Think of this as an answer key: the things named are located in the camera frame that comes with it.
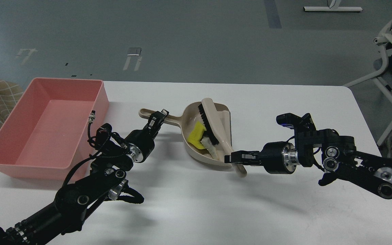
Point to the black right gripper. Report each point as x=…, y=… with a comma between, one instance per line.
x=271, y=157

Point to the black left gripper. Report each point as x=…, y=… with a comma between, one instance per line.
x=141, y=142

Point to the beige hand brush black bristles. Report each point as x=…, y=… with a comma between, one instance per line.
x=218, y=134

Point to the beige plastic dustpan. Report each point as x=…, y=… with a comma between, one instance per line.
x=186, y=123

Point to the yellow sponge piece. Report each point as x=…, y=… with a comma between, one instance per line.
x=196, y=135

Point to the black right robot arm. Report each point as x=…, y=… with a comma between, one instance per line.
x=336, y=155

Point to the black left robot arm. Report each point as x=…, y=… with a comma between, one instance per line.
x=100, y=177

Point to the pink plastic bin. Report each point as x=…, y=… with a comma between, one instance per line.
x=46, y=133

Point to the white table foot bar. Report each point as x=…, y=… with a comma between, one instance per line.
x=332, y=6

